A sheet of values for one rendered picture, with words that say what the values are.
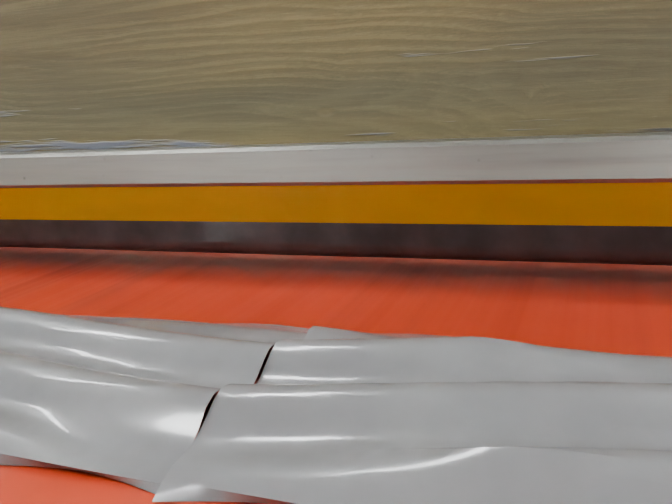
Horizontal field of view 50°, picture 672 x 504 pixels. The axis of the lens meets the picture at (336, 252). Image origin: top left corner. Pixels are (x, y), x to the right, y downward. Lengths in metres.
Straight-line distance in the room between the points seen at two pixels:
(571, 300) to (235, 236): 0.10
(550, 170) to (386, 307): 0.05
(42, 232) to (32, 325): 0.09
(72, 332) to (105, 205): 0.09
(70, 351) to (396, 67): 0.10
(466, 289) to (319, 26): 0.08
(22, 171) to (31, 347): 0.08
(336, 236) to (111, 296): 0.07
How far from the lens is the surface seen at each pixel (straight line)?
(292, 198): 0.22
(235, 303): 0.20
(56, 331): 0.17
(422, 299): 0.19
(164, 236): 0.24
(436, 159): 0.18
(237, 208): 0.22
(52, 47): 0.25
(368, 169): 0.18
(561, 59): 0.18
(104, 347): 0.16
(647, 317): 0.18
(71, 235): 0.26
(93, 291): 0.23
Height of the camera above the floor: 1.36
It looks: 42 degrees down
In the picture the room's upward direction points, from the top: 19 degrees counter-clockwise
